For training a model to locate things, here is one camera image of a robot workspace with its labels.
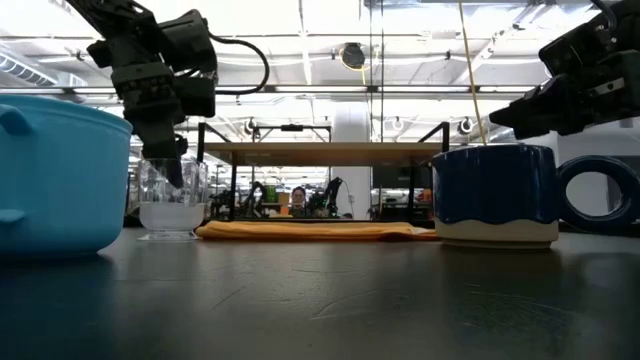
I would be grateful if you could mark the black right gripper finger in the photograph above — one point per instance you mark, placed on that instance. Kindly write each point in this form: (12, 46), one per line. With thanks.
(525, 112)
(535, 132)

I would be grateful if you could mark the dark blue ceramic mug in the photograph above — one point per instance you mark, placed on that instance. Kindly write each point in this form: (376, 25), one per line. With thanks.
(495, 185)

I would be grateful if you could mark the clear glass cup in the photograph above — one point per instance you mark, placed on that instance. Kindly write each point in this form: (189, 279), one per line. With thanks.
(172, 215)

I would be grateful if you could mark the light blue plastic mug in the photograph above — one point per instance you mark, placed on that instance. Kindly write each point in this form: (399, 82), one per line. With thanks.
(60, 175)

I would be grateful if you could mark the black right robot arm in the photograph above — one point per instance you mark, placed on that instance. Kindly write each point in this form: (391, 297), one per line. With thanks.
(627, 20)

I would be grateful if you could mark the background black robot arm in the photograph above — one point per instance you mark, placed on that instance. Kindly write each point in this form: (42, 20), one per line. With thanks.
(330, 192)
(256, 195)

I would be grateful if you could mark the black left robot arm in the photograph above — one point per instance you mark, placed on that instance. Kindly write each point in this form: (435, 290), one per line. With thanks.
(110, 15)

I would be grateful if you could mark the person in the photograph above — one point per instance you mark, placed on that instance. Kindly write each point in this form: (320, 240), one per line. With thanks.
(298, 197)

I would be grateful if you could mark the orange folded cloth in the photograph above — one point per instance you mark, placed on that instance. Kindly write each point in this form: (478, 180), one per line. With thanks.
(310, 231)

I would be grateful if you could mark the white round pillar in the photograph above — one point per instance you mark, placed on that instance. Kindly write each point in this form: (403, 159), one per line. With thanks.
(352, 125)

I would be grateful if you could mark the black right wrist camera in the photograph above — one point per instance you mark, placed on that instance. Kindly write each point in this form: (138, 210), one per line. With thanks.
(570, 50)

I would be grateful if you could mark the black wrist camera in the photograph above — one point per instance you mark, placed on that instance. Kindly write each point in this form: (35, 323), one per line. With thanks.
(187, 42)
(570, 50)

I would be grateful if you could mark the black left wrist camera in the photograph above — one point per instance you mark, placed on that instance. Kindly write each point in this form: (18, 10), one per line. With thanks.
(187, 42)

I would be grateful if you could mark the wooden shelf with black frame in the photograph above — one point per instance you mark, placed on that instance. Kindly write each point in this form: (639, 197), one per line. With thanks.
(320, 154)

